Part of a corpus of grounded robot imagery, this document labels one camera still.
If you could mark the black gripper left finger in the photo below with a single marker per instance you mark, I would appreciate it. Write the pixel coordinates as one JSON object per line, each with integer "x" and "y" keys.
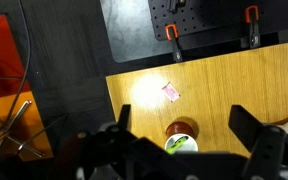
{"x": 124, "y": 116}

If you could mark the green yellow highlighter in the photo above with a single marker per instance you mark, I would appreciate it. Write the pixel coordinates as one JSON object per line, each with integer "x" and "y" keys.
{"x": 177, "y": 144}

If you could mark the pink sachet packet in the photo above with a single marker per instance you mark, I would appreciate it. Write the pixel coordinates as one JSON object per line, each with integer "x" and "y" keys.
{"x": 171, "y": 92}

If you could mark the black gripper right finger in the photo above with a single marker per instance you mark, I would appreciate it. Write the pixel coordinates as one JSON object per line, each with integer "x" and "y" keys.
{"x": 247, "y": 128}

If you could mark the orange black clamp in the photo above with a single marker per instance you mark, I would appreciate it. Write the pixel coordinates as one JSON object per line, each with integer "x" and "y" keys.
{"x": 252, "y": 28}
{"x": 174, "y": 43}

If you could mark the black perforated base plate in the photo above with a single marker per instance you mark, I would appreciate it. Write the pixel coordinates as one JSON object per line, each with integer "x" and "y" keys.
{"x": 210, "y": 18}

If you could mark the red white mug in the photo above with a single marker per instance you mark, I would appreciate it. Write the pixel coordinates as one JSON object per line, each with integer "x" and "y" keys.
{"x": 180, "y": 128}

